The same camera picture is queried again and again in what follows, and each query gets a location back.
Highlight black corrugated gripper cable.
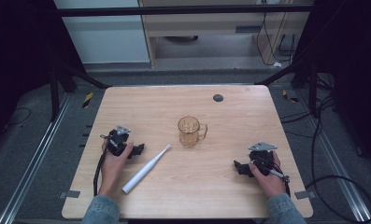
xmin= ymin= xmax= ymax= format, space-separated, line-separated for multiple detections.
xmin=93 ymin=148 xmax=110 ymax=197

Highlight person's right hand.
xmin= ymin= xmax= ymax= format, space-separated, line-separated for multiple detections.
xmin=248 ymin=150 xmax=287 ymax=199

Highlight grey metal table bracket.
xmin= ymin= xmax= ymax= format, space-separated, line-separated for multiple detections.
xmin=293 ymin=189 xmax=317 ymax=201
xmin=58 ymin=189 xmax=81 ymax=200

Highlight white cabinet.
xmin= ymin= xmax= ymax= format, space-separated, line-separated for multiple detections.
xmin=52 ymin=0 xmax=151 ymax=65

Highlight yellow black floor tape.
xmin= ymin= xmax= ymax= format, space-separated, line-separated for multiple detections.
xmin=281 ymin=89 xmax=300 ymax=104
xmin=81 ymin=91 xmax=94 ymax=109

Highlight thin black floor cable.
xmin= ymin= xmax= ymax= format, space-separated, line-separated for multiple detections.
xmin=4 ymin=106 xmax=33 ymax=128

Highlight black horizontal frame bar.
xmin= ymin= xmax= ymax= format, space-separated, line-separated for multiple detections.
xmin=55 ymin=4 xmax=314 ymax=18

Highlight clear glass mug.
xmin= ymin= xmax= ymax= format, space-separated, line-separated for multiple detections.
xmin=177 ymin=115 xmax=208 ymax=148

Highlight metal floor rail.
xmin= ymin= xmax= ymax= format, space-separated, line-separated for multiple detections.
xmin=297 ymin=89 xmax=371 ymax=224
xmin=0 ymin=92 xmax=73 ymax=224

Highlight black looped floor cable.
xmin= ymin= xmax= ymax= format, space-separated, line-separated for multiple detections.
xmin=279 ymin=94 xmax=371 ymax=224

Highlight black cable with silver plug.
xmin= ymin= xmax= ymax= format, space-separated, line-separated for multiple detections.
xmin=253 ymin=158 xmax=292 ymax=199

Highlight person's left hand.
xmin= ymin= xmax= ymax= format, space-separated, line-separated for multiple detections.
xmin=98 ymin=140 xmax=135 ymax=198

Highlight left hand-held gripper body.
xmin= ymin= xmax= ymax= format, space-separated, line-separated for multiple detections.
xmin=100 ymin=125 xmax=134 ymax=157

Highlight light wooden desk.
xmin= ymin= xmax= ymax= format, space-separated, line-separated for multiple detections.
xmin=137 ymin=0 xmax=316 ymax=68

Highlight black hanging desk cables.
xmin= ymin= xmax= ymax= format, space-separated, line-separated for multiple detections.
xmin=255 ymin=11 xmax=298 ymax=67

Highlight black stand leg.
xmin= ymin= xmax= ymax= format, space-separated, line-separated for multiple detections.
xmin=254 ymin=60 xmax=320 ymax=119
xmin=50 ymin=59 xmax=112 ymax=123

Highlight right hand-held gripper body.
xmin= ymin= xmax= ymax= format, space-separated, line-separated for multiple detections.
xmin=248 ymin=141 xmax=279 ymax=177

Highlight black curtain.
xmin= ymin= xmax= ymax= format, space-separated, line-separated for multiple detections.
xmin=0 ymin=0 xmax=87 ymax=153
xmin=293 ymin=0 xmax=371 ymax=174

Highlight white electric toothbrush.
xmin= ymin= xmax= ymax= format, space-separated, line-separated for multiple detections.
xmin=121 ymin=143 xmax=172 ymax=194

